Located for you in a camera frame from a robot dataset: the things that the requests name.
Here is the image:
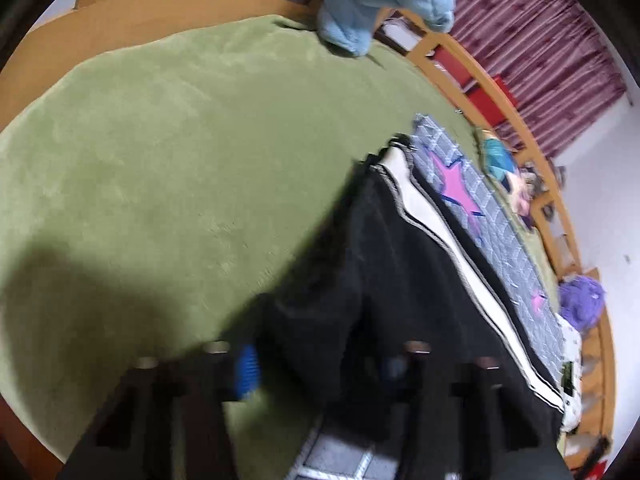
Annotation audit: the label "black pants with white stripe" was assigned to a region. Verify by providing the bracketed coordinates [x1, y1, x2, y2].
[241, 136, 568, 479]

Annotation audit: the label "black smartphone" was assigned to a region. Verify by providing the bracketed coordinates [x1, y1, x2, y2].
[561, 361, 575, 398]

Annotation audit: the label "white black-dotted pillow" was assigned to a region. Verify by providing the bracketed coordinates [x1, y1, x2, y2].
[556, 314, 582, 432]

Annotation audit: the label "purple plush toy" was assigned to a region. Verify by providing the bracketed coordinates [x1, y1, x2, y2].
[560, 275, 605, 334]

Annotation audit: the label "green fleece bed sheet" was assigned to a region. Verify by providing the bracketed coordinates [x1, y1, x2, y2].
[0, 13, 559, 480]

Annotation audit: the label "colourful geometric pillow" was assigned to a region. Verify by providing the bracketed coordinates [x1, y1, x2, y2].
[480, 129, 530, 219]

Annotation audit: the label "grey checkered star blanket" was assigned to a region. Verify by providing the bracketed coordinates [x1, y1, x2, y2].
[264, 116, 564, 479]

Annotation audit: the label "red chair right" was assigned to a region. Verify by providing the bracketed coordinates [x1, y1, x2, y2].
[466, 76, 518, 128]

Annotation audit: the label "red chair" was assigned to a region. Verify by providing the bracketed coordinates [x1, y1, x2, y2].
[466, 76, 518, 128]
[431, 46, 474, 92]

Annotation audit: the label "maroon patterned curtain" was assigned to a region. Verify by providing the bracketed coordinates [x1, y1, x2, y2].
[451, 0, 626, 157]

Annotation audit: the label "red chair left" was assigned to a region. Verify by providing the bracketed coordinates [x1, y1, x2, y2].
[431, 46, 474, 92]

